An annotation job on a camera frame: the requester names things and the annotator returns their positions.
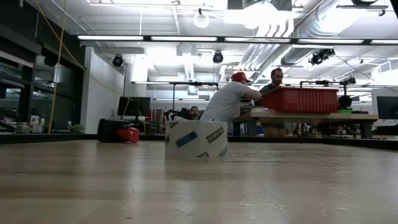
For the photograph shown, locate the person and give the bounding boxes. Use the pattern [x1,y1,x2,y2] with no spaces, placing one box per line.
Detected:
[253,67,285,138]
[200,71,264,124]
[188,106,201,121]

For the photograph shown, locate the black computer monitor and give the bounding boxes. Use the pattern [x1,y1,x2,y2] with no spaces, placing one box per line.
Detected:
[117,96,152,125]
[376,96,398,120]

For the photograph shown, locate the red object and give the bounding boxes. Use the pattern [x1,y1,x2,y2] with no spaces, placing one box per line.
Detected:
[116,126,141,144]

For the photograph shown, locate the overhead LED light bar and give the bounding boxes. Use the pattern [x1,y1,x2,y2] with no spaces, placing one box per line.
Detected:
[77,34,398,45]

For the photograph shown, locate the black case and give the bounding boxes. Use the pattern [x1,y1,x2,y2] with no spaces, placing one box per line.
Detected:
[96,118,125,143]

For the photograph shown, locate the large red plastic bin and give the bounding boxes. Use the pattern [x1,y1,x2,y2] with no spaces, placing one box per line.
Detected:
[261,87,340,114]

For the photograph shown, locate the wooden workbench grey legs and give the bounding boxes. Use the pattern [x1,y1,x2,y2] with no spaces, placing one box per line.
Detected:
[231,107,379,139]

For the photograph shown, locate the black ceiling spotlight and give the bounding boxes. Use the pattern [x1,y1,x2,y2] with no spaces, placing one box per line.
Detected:
[310,49,336,65]

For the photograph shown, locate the black round object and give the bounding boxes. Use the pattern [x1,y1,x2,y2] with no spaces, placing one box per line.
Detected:
[338,95,353,110]

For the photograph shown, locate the white plastic container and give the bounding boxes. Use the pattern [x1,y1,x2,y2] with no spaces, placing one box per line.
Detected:
[30,115,40,134]

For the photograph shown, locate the black camera stand rig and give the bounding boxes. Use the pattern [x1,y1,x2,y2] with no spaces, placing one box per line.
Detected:
[300,79,357,110]

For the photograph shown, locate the yellow cable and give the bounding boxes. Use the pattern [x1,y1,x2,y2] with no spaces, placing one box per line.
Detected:
[34,0,88,134]

